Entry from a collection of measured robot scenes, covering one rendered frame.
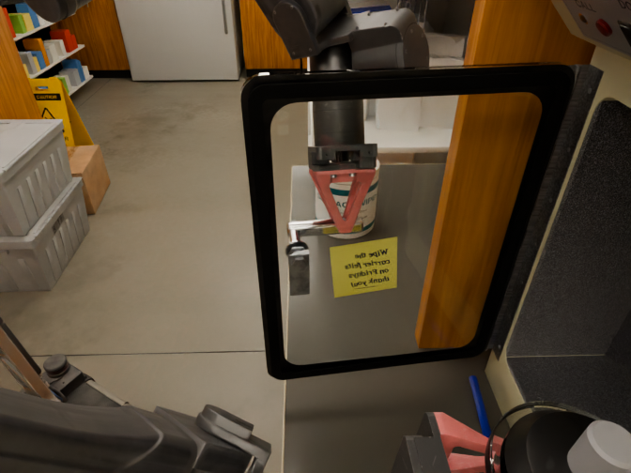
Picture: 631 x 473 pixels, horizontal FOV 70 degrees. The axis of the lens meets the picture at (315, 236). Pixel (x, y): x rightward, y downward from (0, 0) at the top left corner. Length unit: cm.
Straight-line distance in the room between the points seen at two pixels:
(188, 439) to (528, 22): 47
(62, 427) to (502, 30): 48
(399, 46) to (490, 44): 11
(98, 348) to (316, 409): 160
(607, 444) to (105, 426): 27
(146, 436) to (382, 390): 46
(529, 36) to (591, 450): 38
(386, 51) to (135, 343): 184
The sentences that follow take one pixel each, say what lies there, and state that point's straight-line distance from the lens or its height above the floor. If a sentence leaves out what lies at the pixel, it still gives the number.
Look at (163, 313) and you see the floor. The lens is 222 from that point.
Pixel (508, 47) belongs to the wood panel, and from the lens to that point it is 53.
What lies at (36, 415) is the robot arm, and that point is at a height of 131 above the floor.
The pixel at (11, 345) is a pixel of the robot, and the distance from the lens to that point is 147.
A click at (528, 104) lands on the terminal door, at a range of 48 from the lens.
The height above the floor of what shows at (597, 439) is 126.
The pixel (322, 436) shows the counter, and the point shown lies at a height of 94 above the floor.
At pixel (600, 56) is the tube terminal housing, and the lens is 50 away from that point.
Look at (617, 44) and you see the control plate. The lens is 41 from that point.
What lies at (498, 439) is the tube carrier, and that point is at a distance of 34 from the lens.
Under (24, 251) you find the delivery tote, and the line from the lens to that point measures 241.
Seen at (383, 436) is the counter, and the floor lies 94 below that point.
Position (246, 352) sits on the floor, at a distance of 198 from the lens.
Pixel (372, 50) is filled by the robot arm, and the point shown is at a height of 139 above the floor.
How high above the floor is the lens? 150
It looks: 36 degrees down
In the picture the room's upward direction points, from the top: straight up
